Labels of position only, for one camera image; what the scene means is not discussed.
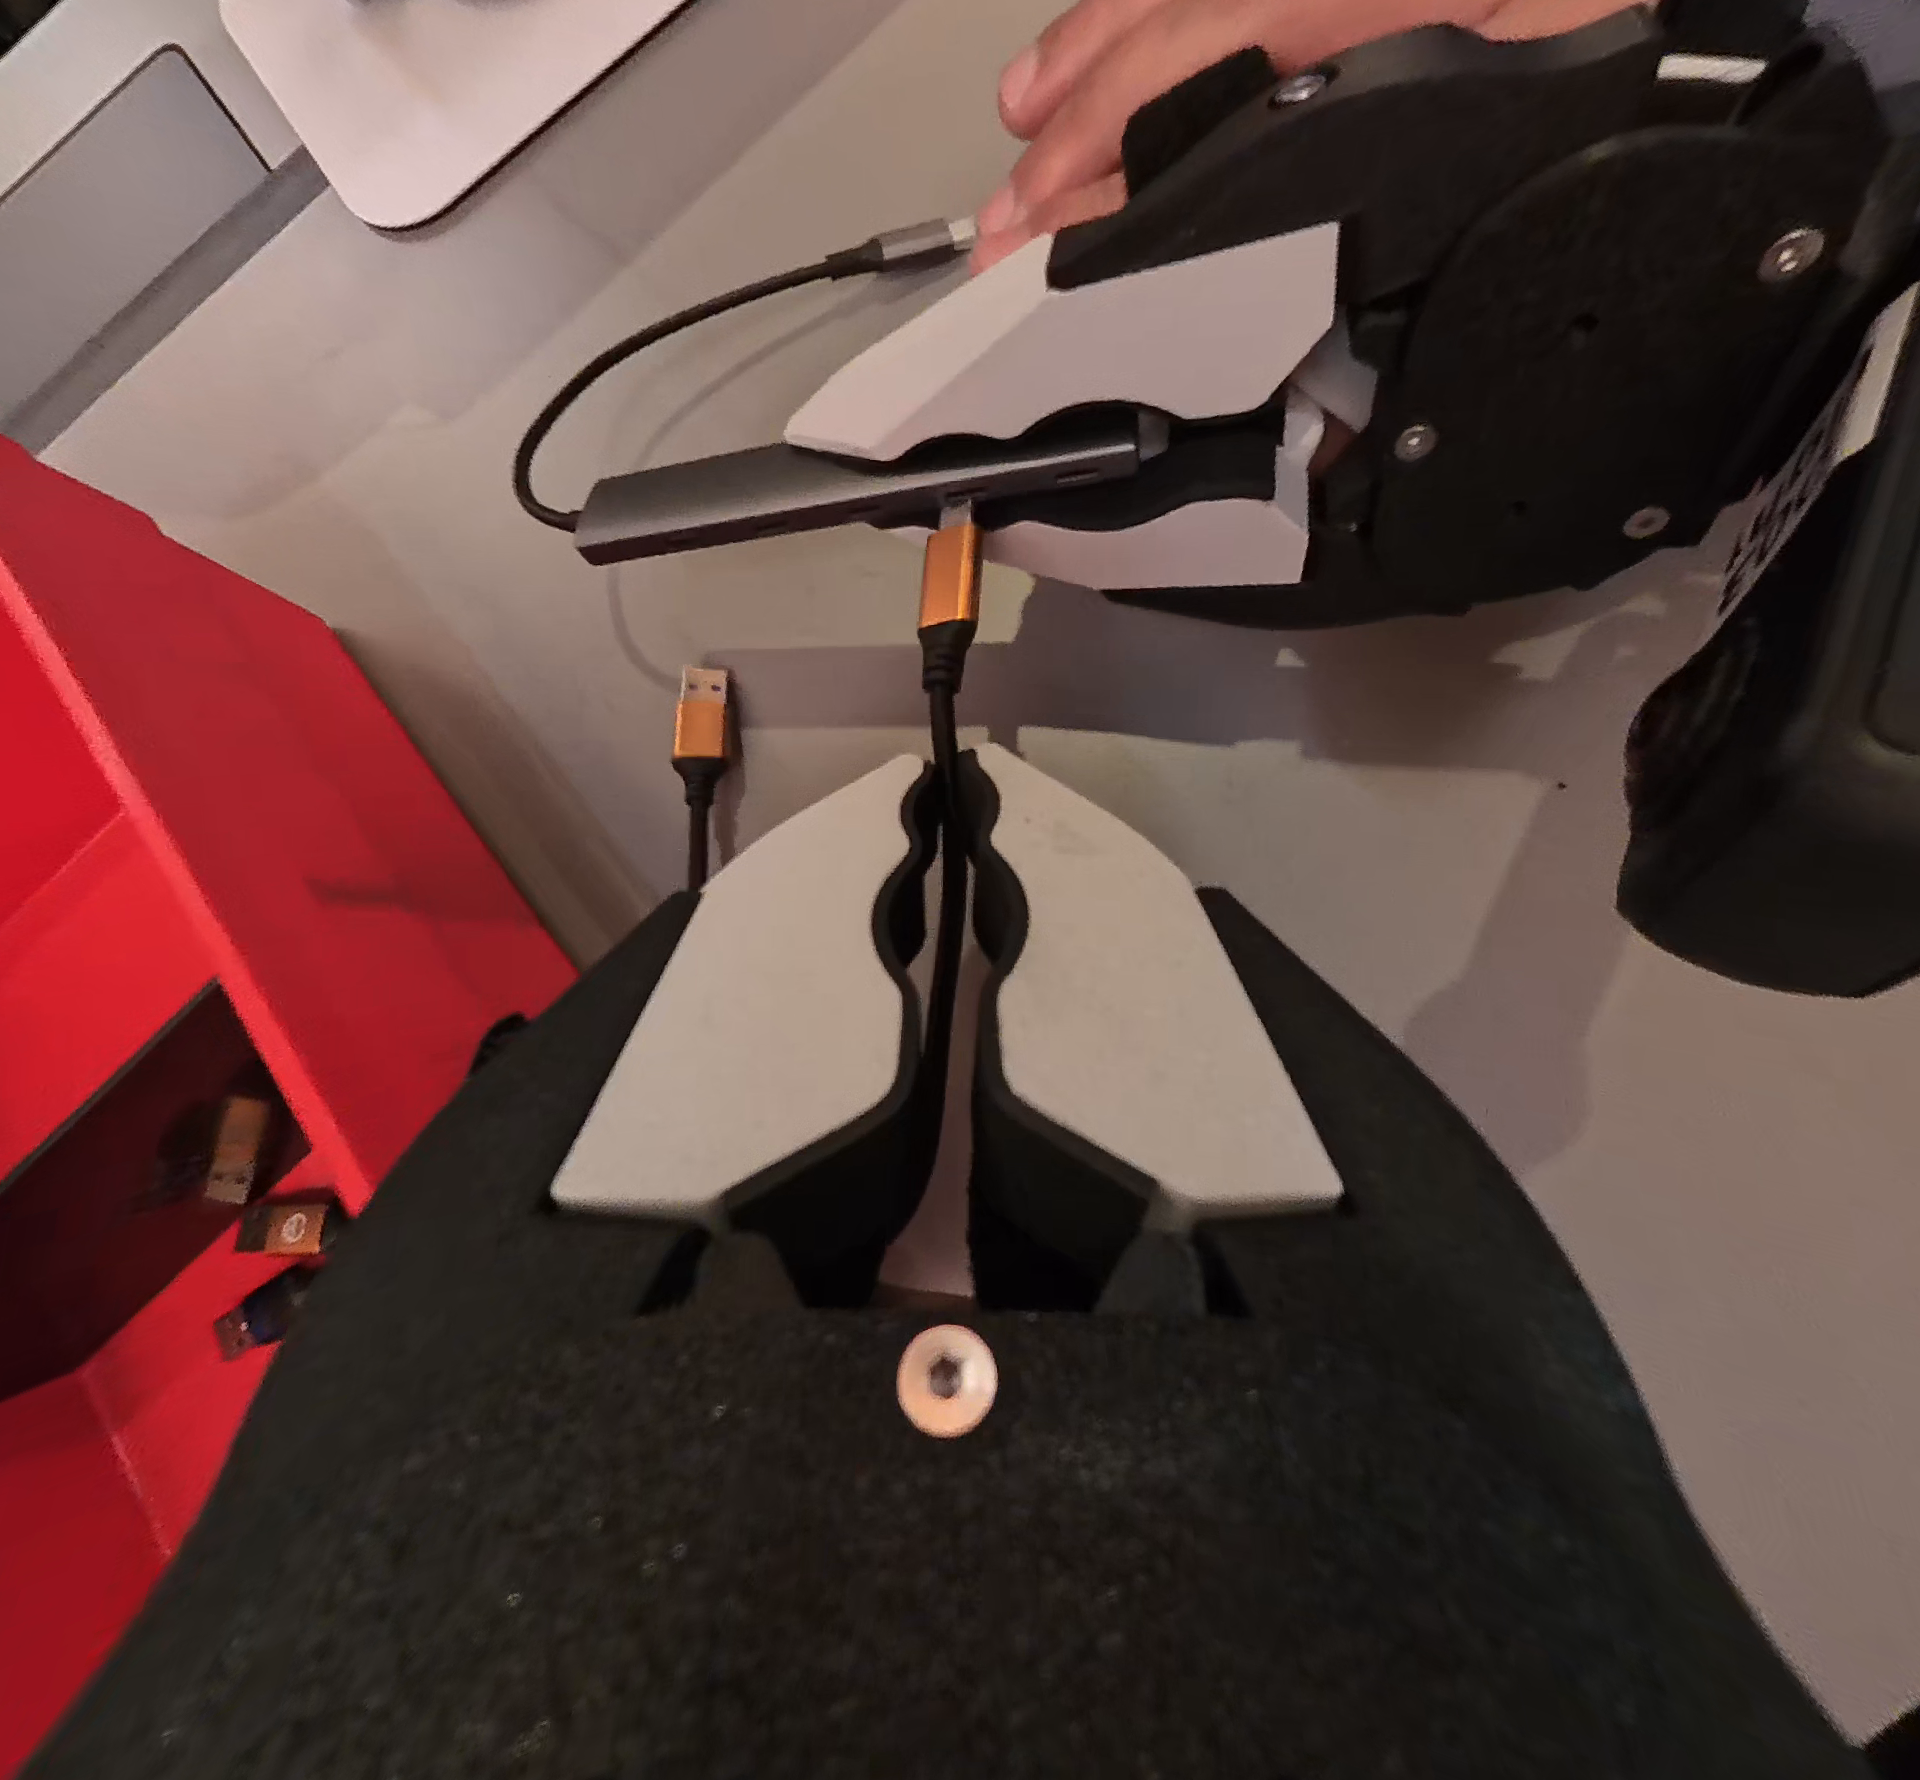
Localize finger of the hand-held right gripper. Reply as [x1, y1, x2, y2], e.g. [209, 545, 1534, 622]
[982, 437, 1321, 595]
[783, 218, 1354, 470]

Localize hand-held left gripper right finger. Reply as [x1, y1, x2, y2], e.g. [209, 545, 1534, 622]
[960, 747, 1350, 1236]

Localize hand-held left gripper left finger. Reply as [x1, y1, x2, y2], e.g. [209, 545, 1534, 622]
[552, 754, 942, 1236]

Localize grey USB hub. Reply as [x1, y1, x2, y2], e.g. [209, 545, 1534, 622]
[515, 218, 1182, 570]

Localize black cable blue plugs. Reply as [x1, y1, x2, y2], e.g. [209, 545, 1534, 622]
[211, 1272, 323, 1361]

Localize red storage bin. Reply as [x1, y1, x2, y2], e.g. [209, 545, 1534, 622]
[0, 437, 582, 1756]

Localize grey desk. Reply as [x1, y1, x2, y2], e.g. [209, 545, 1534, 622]
[0, 0, 1920, 1740]

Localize black bin divider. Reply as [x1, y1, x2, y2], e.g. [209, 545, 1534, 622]
[0, 981, 317, 1406]

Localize white stand with black board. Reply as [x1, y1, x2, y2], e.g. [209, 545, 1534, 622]
[219, 0, 851, 230]

